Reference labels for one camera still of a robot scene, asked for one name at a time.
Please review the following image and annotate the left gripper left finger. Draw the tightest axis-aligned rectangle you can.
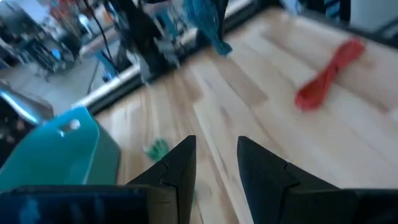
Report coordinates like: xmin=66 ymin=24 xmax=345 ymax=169
xmin=127 ymin=135 xmax=198 ymax=224

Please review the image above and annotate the green plastic bin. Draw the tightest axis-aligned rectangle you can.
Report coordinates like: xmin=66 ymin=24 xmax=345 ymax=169
xmin=0 ymin=106 xmax=121 ymax=191

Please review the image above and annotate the green cable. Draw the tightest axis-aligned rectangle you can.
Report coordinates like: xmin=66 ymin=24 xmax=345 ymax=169
xmin=144 ymin=138 xmax=171 ymax=163

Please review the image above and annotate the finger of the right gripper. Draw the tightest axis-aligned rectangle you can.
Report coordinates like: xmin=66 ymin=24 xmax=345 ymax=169
xmin=216 ymin=0 xmax=231 ymax=43

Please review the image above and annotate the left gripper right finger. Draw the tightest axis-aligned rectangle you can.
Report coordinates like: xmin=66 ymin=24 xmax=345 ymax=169
xmin=236 ymin=136 xmax=358 ymax=224

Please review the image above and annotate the black aluminium table frame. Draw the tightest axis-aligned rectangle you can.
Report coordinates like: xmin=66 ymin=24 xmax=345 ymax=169
xmin=73 ymin=0 xmax=398 ymax=114

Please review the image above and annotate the teal braided cable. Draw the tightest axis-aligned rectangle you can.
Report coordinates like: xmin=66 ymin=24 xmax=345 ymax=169
xmin=182 ymin=0 xmax=233 ymax=57

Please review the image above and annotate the bright red cable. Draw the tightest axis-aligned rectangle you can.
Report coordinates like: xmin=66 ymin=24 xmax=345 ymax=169
xmin=294 ymin=38 xmax=366 ymax=112

